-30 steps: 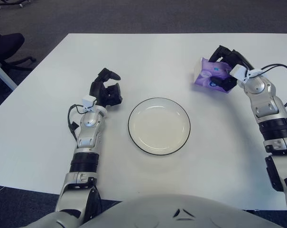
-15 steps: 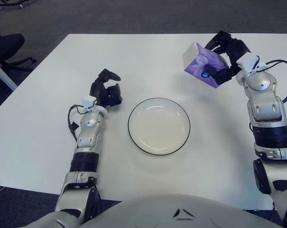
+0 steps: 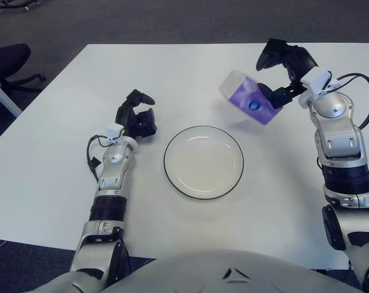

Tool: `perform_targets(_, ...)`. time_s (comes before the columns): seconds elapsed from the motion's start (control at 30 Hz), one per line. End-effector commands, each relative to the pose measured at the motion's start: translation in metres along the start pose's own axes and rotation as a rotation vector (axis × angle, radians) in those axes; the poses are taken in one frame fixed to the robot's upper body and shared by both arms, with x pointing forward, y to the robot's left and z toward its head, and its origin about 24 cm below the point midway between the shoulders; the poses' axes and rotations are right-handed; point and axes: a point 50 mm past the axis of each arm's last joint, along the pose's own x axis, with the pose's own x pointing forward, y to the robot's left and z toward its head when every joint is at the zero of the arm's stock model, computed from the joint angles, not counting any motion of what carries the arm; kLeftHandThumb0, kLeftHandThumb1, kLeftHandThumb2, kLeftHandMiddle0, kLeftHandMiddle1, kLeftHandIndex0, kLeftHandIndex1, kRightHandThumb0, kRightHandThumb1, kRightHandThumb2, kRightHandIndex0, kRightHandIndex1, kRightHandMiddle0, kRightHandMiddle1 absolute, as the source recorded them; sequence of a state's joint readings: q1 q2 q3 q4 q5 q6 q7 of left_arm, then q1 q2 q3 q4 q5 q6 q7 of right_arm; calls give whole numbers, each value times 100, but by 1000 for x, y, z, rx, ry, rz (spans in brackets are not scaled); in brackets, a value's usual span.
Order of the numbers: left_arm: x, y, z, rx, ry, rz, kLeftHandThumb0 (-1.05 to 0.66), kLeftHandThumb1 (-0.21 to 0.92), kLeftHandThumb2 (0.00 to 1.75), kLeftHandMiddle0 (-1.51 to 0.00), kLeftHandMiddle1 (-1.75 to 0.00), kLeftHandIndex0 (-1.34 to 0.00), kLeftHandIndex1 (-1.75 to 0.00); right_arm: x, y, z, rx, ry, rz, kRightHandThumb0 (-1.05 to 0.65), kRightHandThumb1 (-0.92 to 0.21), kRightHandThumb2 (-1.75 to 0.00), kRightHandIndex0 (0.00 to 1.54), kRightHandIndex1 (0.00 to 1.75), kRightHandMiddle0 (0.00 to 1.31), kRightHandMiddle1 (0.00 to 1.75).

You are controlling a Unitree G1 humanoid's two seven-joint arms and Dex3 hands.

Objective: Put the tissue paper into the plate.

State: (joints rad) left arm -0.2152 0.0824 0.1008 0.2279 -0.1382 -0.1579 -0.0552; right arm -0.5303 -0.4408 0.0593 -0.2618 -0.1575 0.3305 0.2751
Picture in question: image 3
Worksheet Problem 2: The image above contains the purple tissue paper pack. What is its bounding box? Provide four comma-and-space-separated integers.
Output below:
218, 69, 283, 126

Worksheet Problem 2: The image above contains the white desk leg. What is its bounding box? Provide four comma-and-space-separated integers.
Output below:
0, 74, 23, 118

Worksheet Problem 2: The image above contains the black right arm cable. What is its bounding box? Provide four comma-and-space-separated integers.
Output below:
333, 72, 369, 129

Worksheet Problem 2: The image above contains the white plate with black rim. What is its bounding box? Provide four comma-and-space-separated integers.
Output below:
163, 125, 245, 201

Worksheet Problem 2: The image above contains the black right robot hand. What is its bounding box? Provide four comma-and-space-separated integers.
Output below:
256, 38, 319, 110

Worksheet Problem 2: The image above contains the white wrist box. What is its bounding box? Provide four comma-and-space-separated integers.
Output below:
106, 123, 124, 143
298, 69, 333, 107

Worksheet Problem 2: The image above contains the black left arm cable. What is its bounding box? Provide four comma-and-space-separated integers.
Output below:
86, 136, 112, 181

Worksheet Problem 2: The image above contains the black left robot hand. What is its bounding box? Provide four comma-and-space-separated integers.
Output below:
115, 89, 159, 139

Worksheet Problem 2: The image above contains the black office chair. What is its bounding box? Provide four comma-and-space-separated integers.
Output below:
0, 38, 47, 92

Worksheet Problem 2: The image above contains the grey robot torso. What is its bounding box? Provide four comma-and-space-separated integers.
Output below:
31, 248, 369, 293

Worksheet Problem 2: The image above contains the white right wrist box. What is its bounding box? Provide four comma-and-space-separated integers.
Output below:
298, 69, 333, 107

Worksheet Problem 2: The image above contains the black wheeled rack base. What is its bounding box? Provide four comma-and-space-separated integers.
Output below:
0, 0, 49, 13

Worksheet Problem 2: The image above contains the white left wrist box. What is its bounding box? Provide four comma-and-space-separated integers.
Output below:
106, 123, 124, 143

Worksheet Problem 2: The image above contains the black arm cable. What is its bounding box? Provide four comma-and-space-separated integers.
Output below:
333, 72, 369, 129
86, 136, 112, 181

